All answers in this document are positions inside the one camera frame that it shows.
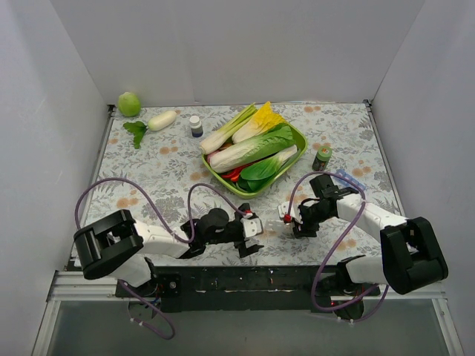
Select green pill bottle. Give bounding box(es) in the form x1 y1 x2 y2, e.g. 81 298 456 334
312 145 333 171

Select clear weekly pill organizer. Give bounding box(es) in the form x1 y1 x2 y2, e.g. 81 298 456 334
263 220 292 235

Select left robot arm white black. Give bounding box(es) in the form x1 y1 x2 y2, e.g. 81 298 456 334
73 204 263 297

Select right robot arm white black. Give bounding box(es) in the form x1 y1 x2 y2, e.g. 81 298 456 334
282 172 449 295

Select blue pill blister pack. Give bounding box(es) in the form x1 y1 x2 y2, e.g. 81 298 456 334
335 169 366 191

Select red chili peppers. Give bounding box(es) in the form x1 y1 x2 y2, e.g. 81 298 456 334
221 165 246 182

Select bok choy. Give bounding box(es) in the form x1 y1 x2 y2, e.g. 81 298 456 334
237 145 298 192

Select green plastic tray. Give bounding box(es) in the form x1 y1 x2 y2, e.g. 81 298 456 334
201 123 307 200

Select green napa cabbage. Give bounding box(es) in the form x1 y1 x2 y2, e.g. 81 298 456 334
209 124 295 174

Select leek white green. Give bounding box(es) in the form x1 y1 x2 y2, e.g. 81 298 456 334
200 104 258 155

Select floral patterned table mat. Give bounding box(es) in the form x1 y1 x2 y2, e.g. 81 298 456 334
85 103 404 267

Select yellow napa cabbage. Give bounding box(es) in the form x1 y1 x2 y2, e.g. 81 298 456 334
232 102 286 144

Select white blue pill bottle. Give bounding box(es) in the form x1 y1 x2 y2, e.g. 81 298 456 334
189 115 203 137

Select white radish with leaves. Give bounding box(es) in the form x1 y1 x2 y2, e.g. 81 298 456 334
123 111 177 149

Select green round cabbage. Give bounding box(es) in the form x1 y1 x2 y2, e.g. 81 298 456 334
117 92 141 117

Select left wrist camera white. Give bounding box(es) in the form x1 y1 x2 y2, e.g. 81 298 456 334
240 210 263 238

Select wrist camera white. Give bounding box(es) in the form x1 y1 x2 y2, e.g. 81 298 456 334
278 201 300 224
240 210 263 238

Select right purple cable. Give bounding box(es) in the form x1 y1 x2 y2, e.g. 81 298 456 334
284 171 390 323

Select purple cable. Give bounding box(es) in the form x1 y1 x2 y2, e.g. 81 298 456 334
75 178 253 340
284 171 390 323

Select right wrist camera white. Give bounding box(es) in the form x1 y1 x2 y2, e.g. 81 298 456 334
278 201 300 224

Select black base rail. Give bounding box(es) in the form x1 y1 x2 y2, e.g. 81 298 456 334
114 265 372 314

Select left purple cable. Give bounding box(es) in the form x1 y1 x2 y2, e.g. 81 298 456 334
75 178 253 340

